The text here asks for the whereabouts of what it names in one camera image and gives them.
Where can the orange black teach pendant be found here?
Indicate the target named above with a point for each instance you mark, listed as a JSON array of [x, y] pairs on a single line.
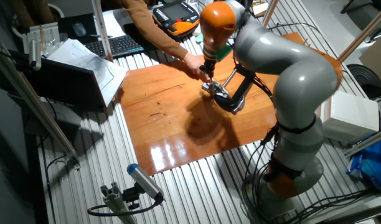
[[176, 17]]

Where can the small cardboard box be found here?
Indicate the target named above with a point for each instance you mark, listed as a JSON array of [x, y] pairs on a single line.
[[259, 7]]

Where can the blue plastic bag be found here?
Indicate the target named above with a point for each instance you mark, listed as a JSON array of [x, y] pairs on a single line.
[[371, 165]]

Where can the black computer keyboard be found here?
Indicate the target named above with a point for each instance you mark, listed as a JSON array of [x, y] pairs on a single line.
[[119, 46]]

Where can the black round stool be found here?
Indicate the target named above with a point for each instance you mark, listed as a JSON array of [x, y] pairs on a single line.
[[365, 79]]

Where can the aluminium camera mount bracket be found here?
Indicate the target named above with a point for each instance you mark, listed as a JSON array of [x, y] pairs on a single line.
[[115, 202]]

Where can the grey cylindrical camera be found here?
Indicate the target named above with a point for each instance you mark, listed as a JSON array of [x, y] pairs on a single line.
[[35, 54]]

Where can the grey camera blue end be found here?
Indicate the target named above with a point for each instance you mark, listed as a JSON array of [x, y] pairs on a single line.
[[145, 182]]

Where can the person's forearm brown sleeve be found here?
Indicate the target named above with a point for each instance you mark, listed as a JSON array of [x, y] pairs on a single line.
[[153, 31]]

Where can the black laptop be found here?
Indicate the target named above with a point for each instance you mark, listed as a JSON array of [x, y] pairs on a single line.
[[66, 84]]

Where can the glossy wooden board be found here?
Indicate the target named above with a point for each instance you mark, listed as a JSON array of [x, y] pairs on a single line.
[[165, 124]]

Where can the aluminium frame post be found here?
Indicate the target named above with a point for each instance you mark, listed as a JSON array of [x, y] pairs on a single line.
[[361, 34], [31, 102], [101, 31], [368, 141], [269, 12]]

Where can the white drawer unit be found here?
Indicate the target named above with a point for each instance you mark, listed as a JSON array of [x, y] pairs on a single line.
[[349, 116]]

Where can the white paper pad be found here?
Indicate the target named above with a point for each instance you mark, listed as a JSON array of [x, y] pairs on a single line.
[[112, 23]]

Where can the blue computer mouse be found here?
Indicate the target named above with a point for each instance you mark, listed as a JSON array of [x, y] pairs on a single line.
[[79, 30]]

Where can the metal lever dark red knob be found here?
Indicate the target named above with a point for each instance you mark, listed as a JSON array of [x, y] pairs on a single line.
[[210, 82]]

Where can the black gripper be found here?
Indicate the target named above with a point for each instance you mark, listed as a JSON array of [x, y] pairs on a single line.
[[209, 63]]

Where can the black C-clamp with screw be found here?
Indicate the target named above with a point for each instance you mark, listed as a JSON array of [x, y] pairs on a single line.
[[240, 93]]

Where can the person's hand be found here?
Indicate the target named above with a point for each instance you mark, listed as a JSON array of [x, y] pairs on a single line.
[[195, 63]]

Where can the green gripper mount plate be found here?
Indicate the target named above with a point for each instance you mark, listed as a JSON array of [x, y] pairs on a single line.
[[223, 53]]

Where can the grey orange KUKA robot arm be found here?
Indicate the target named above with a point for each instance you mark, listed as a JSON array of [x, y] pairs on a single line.
[[296, 81]]

